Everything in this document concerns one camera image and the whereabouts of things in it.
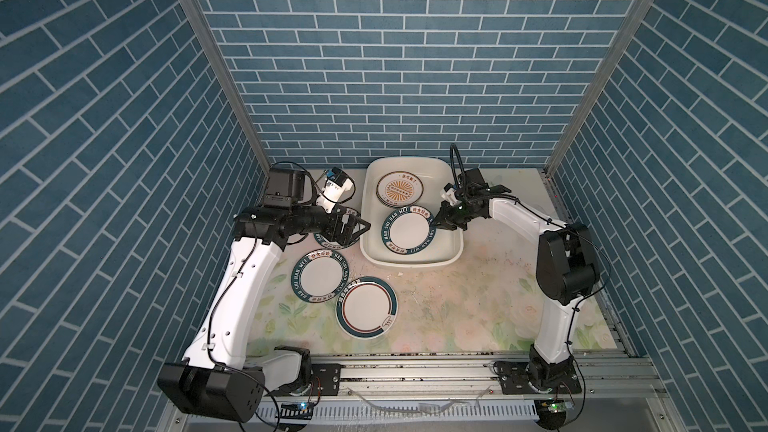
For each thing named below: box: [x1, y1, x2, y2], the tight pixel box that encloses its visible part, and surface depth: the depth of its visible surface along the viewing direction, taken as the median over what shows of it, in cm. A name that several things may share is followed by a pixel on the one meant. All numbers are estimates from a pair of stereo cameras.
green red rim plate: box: [335, 276, 399, 340], surface depth 86 cm
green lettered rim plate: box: [381, 205, 437, 255], surface depth 96 cm
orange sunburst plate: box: [376, 171, 424, 208], surface depth 114 cm
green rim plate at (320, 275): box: [291, 248, 350, 303], surface depth 93 cm
